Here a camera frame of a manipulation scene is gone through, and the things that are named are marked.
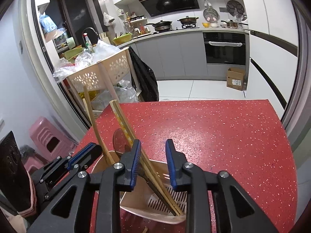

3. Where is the dark translucent plastic spoon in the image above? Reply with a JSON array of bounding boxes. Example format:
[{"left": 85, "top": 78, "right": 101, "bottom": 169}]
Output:
[{"left": 112, "top": 128, "right": 128, "bottom": 159}]

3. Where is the plain bamboo chopstick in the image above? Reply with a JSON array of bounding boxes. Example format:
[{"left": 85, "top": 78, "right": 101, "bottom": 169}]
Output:
[{"left": 110, "top": 100, "right": 183, "bottom": 216}]

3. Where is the patterned bamboo chopstick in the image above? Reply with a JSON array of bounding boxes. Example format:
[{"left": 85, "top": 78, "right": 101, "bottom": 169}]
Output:
[{"left": 108, "top": 100, "right": 182, "bottom": 217}]

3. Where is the beige utensil holder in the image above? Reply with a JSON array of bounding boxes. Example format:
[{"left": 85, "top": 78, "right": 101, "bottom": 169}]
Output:
[{"left": 91, "top": 150, "right": 189, "bottom": 225}]

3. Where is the beige plastic storage cart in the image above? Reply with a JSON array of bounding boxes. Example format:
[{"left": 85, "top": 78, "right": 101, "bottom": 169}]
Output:
[{"left": 53, "top": 45, "right": 141, "bottom": 120}]

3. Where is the black hanging bag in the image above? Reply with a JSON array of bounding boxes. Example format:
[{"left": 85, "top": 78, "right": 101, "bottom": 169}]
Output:
[{"left": 129, "top": 47, "right": 159, "bottom": 102}]

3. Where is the cardboard box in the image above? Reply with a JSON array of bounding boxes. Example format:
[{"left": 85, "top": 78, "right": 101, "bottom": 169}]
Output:
[{"left": 227, "top": 67, "right": 246, "bottom": 91}]

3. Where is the black built-in oven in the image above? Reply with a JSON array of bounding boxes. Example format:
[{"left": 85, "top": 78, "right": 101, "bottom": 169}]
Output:
[{"left": 203, "top": 32, "right": 246, "bottom": 65}]

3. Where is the black wok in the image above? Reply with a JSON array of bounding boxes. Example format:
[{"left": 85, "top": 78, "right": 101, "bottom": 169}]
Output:
[{"left": 146, "top": 20, "right": 172, "bottom": 32}]

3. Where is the brown cooking pot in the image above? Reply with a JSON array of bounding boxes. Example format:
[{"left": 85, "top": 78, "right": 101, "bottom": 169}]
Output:
[{"left": 178, "top": 16, "right": 199, "bottom": 28}]

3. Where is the small saucepan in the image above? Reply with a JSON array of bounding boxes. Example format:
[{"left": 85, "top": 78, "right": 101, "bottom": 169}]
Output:
[{"left": 221, "top": 20, "right": 248, "bottom": 28}]

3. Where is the round hanging strainer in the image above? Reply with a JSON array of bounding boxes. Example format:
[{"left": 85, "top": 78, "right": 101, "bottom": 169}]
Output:
[{"left": 203, "top": 0, "right": 219, "bottom": 23}]

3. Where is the black hanging pan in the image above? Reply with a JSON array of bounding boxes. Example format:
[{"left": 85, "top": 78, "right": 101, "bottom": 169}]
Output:
[{"left": 226, "top": 0, "right": 245, "bottom": 18}]

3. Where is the white refrigerator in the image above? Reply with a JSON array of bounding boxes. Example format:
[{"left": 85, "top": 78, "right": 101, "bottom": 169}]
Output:
[{"left": 243, "top": 0, "right": 299, "bottom": 118}]

